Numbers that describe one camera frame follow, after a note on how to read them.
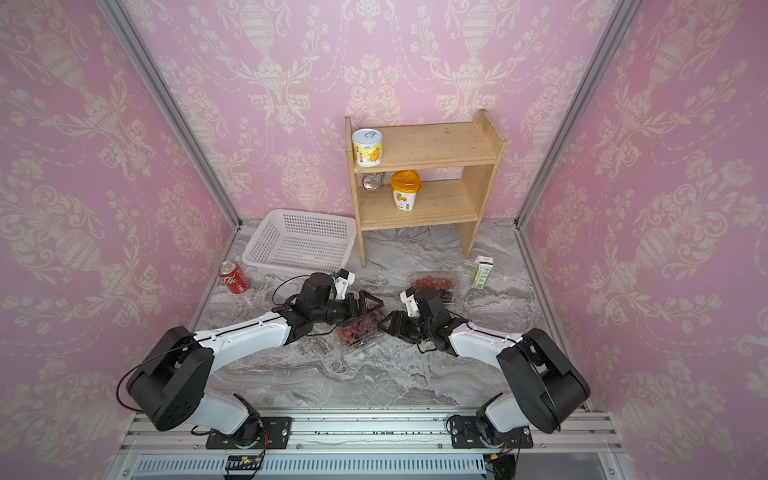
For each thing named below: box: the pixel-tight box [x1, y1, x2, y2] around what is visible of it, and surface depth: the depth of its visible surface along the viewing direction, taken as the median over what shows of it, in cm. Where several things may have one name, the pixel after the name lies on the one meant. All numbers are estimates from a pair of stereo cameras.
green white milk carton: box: [471, 255, 494, 290], surface depth 94 cm
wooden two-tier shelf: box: [345, 109, 507, 268], surface depth 87 cm
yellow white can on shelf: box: [352, 128, 383, 168], surface depth 74 cm
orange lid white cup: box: [389, 169, 422, 212], surface depth 91 cm
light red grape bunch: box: [411, 275, 456, 299], surface depth 99 cm
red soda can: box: [218, 261, 250, 295], surface depth 96 cm
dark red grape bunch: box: [336, 315, 379, 346], surface depth 87 cm
